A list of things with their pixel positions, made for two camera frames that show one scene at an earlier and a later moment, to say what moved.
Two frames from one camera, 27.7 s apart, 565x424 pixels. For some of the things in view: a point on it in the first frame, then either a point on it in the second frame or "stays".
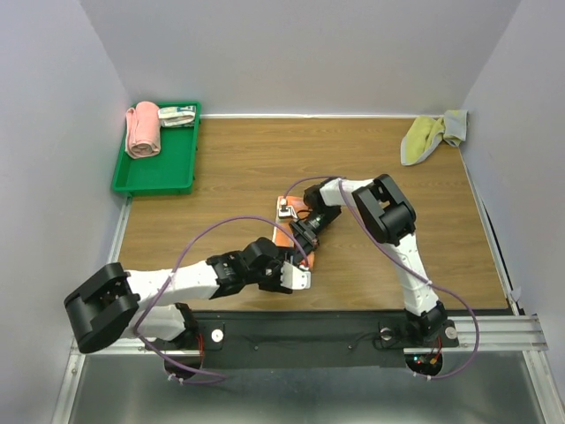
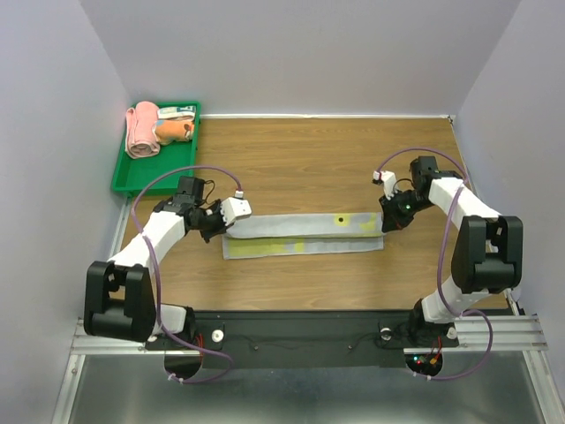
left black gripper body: [269, 278] to [208, 225]
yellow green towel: [421, 137] to [258, 235]
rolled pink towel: [142, 130] stays
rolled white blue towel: [177, 116] stays
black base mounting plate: [342, 339] stays
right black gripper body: [312, 226] to [403, 206]
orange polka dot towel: [282, 238] to [166, 131]
